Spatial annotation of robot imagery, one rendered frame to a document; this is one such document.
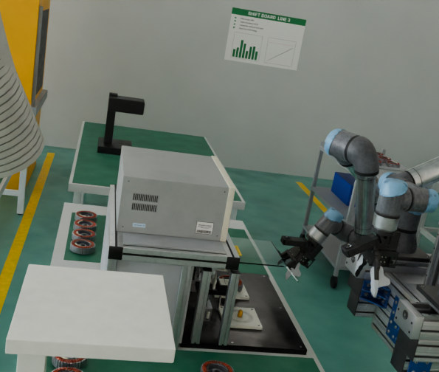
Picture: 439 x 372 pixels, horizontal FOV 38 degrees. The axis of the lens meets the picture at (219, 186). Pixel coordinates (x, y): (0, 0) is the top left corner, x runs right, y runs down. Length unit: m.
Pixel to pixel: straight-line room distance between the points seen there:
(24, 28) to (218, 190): 3.73
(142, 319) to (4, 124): 0.55
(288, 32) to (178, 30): 1.30
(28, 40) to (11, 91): 4.47
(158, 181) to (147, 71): 5.42
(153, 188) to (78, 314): 0.80
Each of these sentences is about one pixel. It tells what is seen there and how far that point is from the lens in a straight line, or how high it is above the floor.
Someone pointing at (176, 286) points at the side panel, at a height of 0.98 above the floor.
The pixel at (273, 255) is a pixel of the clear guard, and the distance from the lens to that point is 2.38.
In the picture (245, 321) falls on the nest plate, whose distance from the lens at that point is 2.49.
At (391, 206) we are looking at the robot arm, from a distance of 1.95.
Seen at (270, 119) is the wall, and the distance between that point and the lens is 7.86.
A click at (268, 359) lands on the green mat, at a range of 2.34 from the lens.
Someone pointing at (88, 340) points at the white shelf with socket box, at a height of 1.20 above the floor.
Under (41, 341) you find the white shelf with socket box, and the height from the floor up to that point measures 1.20.
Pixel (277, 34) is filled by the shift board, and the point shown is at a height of 1.68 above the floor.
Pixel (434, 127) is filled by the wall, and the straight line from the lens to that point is 8.66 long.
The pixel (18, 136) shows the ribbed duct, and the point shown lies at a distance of 1.26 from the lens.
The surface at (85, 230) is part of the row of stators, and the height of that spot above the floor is 0.78.
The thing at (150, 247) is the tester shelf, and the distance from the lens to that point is 2.13.
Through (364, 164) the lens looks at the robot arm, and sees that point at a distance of 2.52.
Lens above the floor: 1.92
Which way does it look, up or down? 16 degrees down
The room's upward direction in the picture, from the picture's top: 10 degrees clockwise
